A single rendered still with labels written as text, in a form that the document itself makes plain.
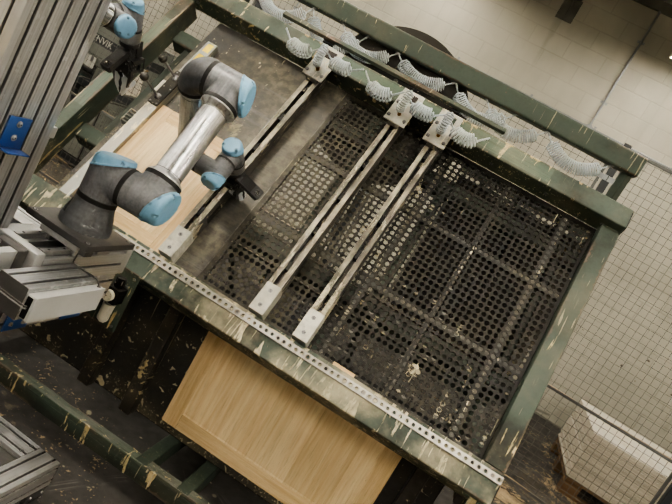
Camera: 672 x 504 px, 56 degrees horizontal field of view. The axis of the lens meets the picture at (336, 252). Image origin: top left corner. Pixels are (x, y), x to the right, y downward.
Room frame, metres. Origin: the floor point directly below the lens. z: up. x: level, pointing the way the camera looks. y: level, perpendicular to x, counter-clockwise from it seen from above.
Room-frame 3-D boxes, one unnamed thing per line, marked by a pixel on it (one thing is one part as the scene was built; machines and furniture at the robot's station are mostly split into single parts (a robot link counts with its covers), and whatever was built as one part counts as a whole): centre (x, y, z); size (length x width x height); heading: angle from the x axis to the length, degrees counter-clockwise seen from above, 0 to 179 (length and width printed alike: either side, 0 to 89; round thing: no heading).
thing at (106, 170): (1.76, 0.66, 1.20); 0.13 x 0.12 x 0.14; 85
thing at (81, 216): (1.76, 0.67, 1.09); 0.15 x 0.15 x 0.10
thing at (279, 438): (2.36, -0.16, 0.53); 0.90 x 0.02 x 0.55; 80
